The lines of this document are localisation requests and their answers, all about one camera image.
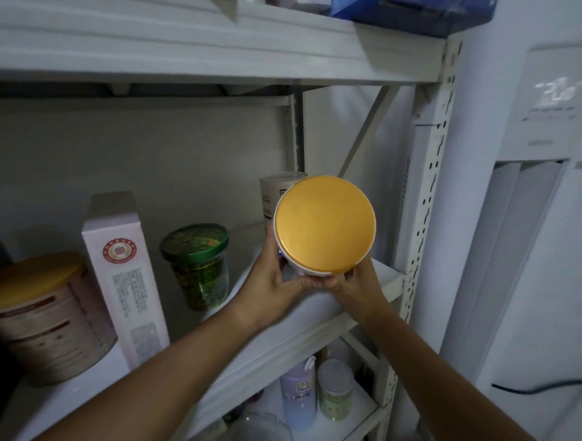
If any person's left forearm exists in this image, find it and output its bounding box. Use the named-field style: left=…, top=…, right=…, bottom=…
left=36, top=304, right=265, bottom=441

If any clear plastic container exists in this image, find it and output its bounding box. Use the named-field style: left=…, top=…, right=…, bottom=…
left=218, top=411, right=294, bottom=441

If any small green jar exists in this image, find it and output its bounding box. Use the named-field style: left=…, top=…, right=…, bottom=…
left=317, top=359, right=356, bottom=421

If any beige ribbed canister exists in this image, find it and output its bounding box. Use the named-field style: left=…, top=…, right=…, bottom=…
left=0, top=251, right=119, bottom=386

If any person's left hand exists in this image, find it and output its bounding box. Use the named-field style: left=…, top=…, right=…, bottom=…
left=227, top=222, right=324, bottom=333

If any black wall cable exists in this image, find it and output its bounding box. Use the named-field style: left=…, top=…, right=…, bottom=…
left=491, top=377, right=582, bottom=396

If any green canister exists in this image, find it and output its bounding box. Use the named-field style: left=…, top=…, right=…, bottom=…
left=160, top=224, right=231, bottom=312

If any white metal shelving unit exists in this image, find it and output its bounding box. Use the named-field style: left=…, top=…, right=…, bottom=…
left=0, top=0, right=465, bottom=441

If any white striped canister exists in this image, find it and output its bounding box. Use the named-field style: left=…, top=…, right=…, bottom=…
left=273, top=175, right=378, bottom=277

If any pink cherry blossom box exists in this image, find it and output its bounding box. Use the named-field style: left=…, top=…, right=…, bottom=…
left=81, top=191, right=171, bottom=371

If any person's right hand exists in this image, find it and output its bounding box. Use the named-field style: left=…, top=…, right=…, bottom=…
left=320, top=257, right=394, bottom=328

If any person's right forearm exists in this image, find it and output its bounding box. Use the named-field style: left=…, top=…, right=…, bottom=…
left=364, top=304, right=538, bottom=441

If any white standing air conditioner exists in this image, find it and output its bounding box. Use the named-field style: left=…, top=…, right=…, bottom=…
left=413, top=0, right=582, bottom=441

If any blue plastic bag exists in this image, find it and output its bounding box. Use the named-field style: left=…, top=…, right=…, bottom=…
left=329, top=0, right=500, bottom=39

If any lavender bottle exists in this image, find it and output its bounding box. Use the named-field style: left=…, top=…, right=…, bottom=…
left=280, top=356, right=318, bottom=433

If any white and blue canister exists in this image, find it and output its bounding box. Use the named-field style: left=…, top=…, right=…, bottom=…
left=259, top=173, right=307, bottom=224

